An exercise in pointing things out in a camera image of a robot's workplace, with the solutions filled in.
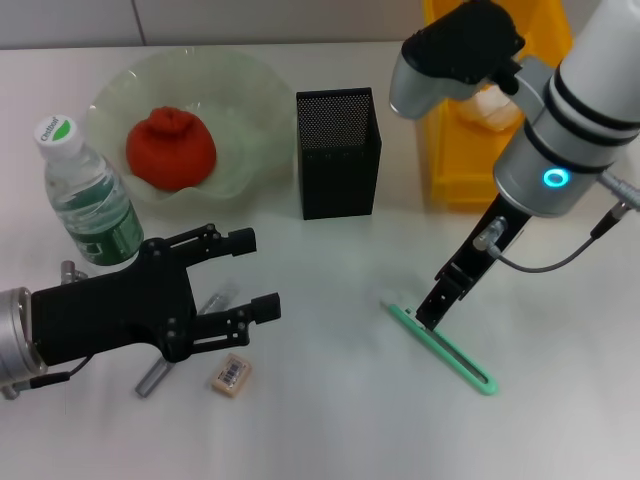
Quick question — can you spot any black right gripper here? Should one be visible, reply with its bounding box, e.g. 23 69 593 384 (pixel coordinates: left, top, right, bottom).
415 193 532 333

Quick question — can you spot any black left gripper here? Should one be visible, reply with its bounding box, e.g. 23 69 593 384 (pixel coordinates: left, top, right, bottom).
29 223 282 367

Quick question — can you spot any green utility knife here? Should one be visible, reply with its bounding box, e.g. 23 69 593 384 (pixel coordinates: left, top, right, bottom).
379 298 501 399

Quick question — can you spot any orange fruit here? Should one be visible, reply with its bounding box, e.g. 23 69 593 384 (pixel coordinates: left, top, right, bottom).
124 105 219 192

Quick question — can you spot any clear green-label water bottle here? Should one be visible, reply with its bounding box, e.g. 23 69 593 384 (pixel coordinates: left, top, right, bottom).
33 114 146 266

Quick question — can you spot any white paper ball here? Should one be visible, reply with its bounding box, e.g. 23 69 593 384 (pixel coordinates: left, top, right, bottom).
457 84 524 131

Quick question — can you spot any beige eraser with barcode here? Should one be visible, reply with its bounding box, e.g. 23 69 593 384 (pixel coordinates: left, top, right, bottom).
208 352 253 400

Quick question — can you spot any black mesh pen holder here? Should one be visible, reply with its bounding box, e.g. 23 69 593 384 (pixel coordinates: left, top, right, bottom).
294 87 384 221

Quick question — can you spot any grey pen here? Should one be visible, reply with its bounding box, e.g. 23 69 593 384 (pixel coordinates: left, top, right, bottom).
133 280 241 400

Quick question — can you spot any pale green glass fruit plate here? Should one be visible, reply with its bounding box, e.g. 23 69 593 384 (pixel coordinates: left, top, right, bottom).
82 45 296 205

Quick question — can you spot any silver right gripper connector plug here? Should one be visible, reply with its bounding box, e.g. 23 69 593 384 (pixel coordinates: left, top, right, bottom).
472 217 509 251

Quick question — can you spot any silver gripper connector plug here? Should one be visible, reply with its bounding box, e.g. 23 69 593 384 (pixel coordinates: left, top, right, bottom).
472 217 509 251
59 259 89 284

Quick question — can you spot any yellow plastic bin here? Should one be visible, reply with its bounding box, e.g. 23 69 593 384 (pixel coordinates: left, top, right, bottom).
422 0 574 211

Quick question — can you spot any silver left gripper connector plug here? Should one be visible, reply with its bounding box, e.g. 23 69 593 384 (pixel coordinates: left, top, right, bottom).
59 259 89 284

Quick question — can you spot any grey right gripper cable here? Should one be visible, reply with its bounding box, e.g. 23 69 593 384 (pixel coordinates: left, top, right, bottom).
487 172 640 274

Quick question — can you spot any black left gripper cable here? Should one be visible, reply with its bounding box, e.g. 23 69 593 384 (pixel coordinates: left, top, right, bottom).
27 357 94 390

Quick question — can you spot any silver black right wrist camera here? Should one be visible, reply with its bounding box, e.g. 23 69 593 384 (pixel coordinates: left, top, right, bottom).
389 0 526 120

